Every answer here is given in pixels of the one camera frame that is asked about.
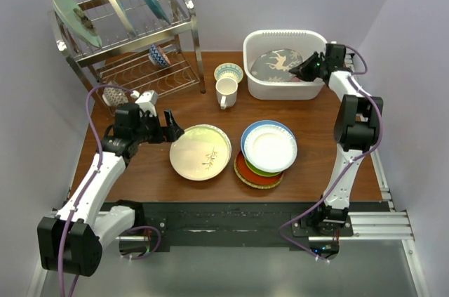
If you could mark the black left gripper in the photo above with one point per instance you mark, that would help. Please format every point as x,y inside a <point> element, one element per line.
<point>167,134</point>

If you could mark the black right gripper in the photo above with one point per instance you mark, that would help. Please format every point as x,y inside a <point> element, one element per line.
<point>302,71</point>

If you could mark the grey reindeer plate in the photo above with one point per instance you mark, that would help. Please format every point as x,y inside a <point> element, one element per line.
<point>274,66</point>

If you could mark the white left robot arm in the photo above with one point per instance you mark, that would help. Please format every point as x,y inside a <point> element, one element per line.
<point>73,240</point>

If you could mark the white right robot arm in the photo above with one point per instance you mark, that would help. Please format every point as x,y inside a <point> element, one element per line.
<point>357,132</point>

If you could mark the white plastic bin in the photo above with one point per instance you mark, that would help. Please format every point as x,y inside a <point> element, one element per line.
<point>305,42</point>

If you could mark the cream leaf pattern plate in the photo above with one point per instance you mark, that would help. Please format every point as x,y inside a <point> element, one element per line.
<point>200,154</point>

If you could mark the white fluted bottom plate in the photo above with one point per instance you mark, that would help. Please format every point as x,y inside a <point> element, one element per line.
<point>229,144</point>

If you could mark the cream ceramic mug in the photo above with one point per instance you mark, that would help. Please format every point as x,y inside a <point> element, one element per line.
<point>226,92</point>

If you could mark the blue zigzag bowl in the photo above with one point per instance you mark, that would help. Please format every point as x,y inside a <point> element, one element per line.
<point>158,57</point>

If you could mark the teal patterned small bowl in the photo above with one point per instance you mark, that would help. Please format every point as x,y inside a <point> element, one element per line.
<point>230,70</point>

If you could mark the yellow woven rim plate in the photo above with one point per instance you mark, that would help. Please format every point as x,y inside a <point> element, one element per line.
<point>273,182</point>

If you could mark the red plate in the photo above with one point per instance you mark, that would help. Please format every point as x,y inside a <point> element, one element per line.
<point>247,173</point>

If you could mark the white paper plate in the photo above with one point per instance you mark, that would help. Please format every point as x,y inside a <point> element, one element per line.
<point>270,148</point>

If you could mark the steel dish rack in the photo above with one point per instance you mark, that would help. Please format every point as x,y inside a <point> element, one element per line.
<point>133,69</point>

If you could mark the cream rimmed racked plate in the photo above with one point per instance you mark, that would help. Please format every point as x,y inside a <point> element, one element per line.
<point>121,14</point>

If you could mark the green floral racked plate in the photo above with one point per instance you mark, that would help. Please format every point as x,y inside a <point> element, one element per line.
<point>77,21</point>

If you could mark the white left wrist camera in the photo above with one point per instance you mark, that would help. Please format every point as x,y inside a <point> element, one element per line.
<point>146,101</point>

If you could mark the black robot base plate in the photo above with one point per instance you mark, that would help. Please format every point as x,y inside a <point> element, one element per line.
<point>241,224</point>

